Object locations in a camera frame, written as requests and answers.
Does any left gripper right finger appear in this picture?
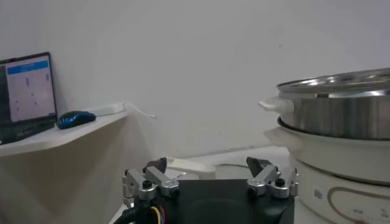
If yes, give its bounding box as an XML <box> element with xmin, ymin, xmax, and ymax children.
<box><xmin>246</xmin><ymin>156</ymin><xmax>301</xmax><ymax>199</ymax></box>

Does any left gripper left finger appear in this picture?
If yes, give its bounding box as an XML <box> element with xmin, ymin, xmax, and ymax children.
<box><xmin>121</xmin><ymin>156</ymin><xmax>180</xmax><ymax>209</ymax></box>

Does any stainless steel steamer basket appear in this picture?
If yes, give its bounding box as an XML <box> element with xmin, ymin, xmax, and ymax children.
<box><xmin>258</xmin><ymin>67</ymin><xmax>390</xmax><ymax>141</ymax></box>

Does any white electric pot base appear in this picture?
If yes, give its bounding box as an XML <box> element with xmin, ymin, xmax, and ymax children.
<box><xmin>263</xmin><ymin>126</ymin><xmax>390</xmax><ymax>224</ymax></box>

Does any white flat adapter box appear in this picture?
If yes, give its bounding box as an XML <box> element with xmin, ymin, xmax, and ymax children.
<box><xmin>85</xmin><ymin>102</ymin><xmax>126</xmax><ymax>117</ymax></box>

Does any blue computer mouse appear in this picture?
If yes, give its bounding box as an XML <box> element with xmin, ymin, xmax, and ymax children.
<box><xmin>57</xmin><ymin>110</ymin><xmax>97</xmax><ymax>130</ymax></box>

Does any white side table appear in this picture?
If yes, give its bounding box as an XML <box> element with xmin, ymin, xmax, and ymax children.
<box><xmin>0</xmin><ymin>109</ymin><xmax>129</xmax><ymax>158</ymax></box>

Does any black laptop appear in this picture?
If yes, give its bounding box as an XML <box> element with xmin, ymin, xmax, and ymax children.
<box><xmin>0</xmin><ymin>51</ymin><xmax>59</xmax><ymax>145</ymax></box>

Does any left gripper wire bundle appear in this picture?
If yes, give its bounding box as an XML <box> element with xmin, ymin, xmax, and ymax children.
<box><xmin>112</xmin><ymin>205</ymin><xmax>167</xmax><ymax>224</ymax></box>

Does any thin white cable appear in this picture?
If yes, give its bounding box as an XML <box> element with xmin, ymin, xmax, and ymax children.
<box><xmin>124</xmin><ymin>102</ymin><xmax>157</xmax><ymax>119</ymax></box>

